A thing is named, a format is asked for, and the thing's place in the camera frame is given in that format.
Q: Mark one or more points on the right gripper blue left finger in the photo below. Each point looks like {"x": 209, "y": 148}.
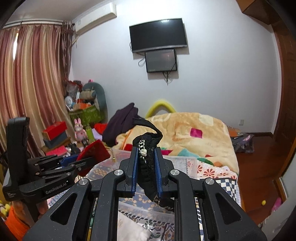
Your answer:
{"x": 131, "y": 173}

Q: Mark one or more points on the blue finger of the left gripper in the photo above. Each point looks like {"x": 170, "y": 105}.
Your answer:
{"x": 69, "y": 159}
{"x": 83, "y": 166}

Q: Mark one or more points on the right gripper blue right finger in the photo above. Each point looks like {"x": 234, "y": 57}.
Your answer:
{"x": 161, "y": 172}

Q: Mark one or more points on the black lace fabric item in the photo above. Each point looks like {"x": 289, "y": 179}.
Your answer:
{"x": 148, "y": 152}

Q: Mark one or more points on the red velvet pouch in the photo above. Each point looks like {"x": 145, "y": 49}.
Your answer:
{"x": 97, "y": 151}

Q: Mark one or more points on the clear plastic storage box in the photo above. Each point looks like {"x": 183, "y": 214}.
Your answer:
{"x": 109, "y": 189}

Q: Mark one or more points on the white drawstring pouch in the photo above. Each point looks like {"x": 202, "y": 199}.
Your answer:
{"x": 130, "y": 230}

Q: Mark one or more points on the pink bunny doll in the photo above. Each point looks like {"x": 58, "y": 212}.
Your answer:
{"x": 80, "y": 132}

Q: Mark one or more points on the red gift box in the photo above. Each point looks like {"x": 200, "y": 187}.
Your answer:
{"x": 54, "y": 130}

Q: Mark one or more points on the beige patterned blanket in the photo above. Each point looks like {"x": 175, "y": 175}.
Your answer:
{"x": 203, "y": 140}

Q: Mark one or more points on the green storage basket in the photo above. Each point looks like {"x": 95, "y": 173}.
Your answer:
{"x": 89, "y": 116}

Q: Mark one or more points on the patterned bed sheet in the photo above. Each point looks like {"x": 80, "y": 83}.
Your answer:
{"x": 159, "y": 221}

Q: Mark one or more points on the dark purple clothing pile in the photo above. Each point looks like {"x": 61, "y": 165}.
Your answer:
{"x": 121, "y": 122}

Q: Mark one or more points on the yellow curved foam hoop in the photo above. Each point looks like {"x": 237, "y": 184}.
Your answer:
{"x": 161, "y": 103}

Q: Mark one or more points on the grey plush toy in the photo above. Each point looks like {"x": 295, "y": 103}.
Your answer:
{"x": 92, "y": 91}

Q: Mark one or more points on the dark bag on floor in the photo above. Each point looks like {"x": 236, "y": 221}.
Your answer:
{"x": 243, "y": 143}

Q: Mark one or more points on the striped pink curtain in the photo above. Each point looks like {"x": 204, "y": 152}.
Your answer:
{"x": 35, "y": 66}

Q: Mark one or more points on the white air conditioner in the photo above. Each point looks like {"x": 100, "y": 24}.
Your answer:
{"x": 94, "y": 18}

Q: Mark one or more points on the wall power outlet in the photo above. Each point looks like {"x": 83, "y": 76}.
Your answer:
{"x": 241, "y": 122}

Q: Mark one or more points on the small wall monitor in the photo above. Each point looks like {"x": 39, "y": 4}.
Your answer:
{"x": 161, "y": 61}

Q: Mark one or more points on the large wall television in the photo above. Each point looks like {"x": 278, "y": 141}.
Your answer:
{"x": 160, "y": 34}

